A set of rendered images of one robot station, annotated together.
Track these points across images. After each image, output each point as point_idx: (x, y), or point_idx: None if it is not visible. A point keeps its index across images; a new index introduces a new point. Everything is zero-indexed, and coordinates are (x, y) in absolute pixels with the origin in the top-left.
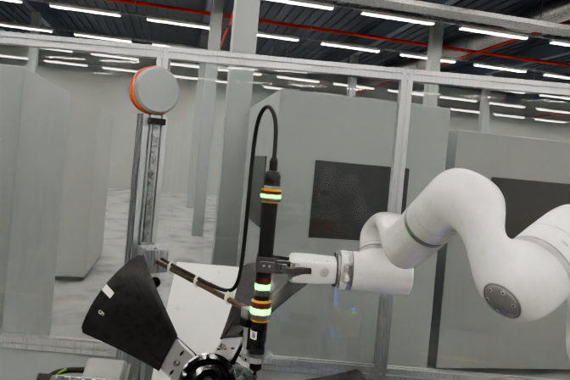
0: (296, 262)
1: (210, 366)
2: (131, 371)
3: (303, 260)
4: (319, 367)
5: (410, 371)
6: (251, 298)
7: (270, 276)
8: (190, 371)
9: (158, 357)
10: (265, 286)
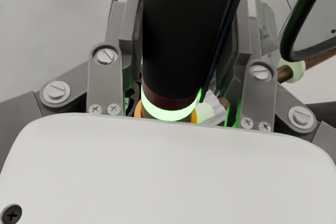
0: (13, 144)
1: (138, 97)
2: (266, 45)
3: (2, 189)
4: None
5: None
6: (334, 126)
7: (155, 89)
8: (139, 76)
9: None
10: (143, 95)
